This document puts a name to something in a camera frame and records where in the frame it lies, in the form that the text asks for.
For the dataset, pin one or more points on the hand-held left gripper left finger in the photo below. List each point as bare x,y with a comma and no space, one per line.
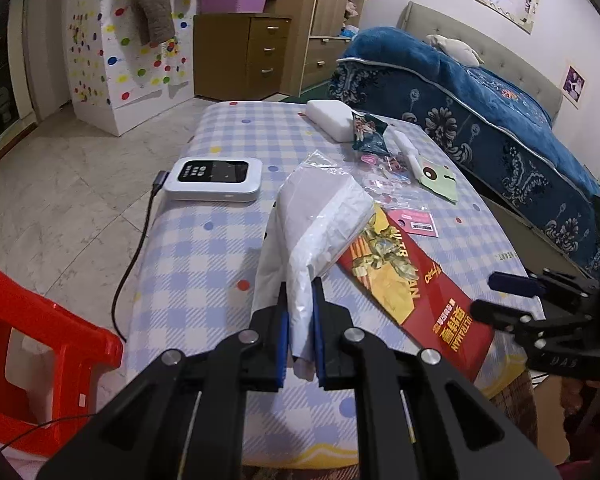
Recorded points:
281,345

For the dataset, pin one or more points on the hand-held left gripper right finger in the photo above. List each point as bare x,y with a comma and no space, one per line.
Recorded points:
319,335

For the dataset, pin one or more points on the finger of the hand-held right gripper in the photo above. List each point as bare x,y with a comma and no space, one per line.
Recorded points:
515,283
500,314

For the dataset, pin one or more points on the white plastic mailer bag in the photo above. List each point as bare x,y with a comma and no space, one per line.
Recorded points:
320,230

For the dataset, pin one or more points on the person's right hand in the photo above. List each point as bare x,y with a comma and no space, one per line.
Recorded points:
572,395

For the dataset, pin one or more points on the red printed card packet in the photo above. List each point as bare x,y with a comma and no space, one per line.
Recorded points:
415,290

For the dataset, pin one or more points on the person's plaid pants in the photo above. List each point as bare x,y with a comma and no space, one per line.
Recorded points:
510,410

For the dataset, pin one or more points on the pink card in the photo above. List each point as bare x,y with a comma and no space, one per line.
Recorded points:
415,223

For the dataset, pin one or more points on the green cartoon card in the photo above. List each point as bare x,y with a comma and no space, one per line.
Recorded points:
437,181

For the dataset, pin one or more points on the bed with blue blanket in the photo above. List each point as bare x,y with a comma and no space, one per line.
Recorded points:
480,120

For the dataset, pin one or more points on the clear wrapper pink print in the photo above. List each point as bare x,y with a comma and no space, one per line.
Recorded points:
382,176

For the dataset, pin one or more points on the clear plastic wrapper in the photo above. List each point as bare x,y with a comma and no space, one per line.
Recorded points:
320,161

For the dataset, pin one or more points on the white plastic tube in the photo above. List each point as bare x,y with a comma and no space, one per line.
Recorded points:
405,146

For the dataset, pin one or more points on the white portable device black screen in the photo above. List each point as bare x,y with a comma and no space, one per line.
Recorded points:
212,179

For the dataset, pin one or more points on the dark floral packet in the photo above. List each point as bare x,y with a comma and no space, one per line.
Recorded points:
370,135

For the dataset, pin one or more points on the white tissue pack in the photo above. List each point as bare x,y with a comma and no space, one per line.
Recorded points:
332,117

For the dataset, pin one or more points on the red plastic stool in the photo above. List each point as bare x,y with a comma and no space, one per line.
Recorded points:
50,325

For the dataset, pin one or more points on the green floor mat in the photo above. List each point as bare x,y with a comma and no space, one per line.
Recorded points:
286,97

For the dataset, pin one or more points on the white pillow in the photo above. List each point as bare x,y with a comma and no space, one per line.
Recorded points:
455,47

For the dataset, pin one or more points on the wooden drawer cabinet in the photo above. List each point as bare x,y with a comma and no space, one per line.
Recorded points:
230,55

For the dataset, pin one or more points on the wooden wardrobe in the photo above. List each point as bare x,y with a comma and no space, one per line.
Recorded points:
320,10

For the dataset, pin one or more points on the white polka dot cabinet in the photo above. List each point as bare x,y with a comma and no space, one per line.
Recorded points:
125,60

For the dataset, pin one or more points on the brown quilted jacket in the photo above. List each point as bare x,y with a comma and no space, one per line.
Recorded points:
152,5

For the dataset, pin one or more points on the dark glass cabinet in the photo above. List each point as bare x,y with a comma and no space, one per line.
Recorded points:
2,95

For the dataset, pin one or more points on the small wall poster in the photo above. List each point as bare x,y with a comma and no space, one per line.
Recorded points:
574,84

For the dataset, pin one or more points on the grey upholstered bed frame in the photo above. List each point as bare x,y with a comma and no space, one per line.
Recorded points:
480,30

